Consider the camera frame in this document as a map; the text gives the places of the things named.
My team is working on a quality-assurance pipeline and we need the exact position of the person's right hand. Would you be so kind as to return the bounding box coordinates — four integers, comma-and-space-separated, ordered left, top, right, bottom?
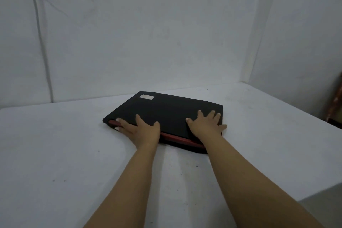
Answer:
186, 110, 228, 142

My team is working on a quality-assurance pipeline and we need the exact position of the person's left hand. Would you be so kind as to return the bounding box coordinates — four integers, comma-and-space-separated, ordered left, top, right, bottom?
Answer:
115, 114, 161, 149

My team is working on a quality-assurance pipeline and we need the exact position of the black laptop with red trim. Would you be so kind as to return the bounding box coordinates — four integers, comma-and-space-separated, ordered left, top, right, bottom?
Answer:
102, 91, 223, 155

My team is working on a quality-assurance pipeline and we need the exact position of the person's right forearm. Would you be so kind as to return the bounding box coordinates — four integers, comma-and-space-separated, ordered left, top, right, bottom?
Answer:
199, 134, 325, 228

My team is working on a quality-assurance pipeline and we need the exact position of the person's left forearm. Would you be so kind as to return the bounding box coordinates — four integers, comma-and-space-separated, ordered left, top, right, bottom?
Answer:
83, 142, 161, 228

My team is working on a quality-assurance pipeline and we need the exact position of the brown wooden furniture piece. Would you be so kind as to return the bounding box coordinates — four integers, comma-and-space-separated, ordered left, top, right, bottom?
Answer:
324, 71, 342, 129

